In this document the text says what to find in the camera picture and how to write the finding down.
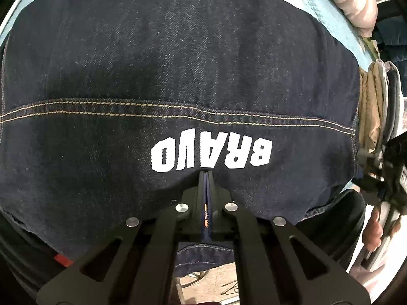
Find stack of folded clothes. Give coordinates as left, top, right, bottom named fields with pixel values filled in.
left=357, top=60, right=402, bottom=157

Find pink pillow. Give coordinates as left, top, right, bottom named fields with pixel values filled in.
left=302, top=0, right=380, bottom=38

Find person's black pants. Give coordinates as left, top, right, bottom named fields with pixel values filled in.
left=0, top=191, right=367, bottom=299

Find dark puffer jacket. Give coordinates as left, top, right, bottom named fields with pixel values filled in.
left=372, top=0, right=407, bottom=62

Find person's right hand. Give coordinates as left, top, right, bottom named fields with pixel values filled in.
left=362, top=206, right=404, bottom=252

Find dark denim jacket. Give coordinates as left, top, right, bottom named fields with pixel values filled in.
left=0, top=0, right=362, bottom=280

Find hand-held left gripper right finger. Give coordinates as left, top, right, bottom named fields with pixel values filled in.
left=206, top=171, right=371, bottom=305

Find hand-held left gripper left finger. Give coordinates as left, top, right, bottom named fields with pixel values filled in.
left=36, top=171, right=207, bottom=305

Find teal bed sheet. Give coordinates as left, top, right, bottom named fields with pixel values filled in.
left=0, top=0, right=374, bottom=69

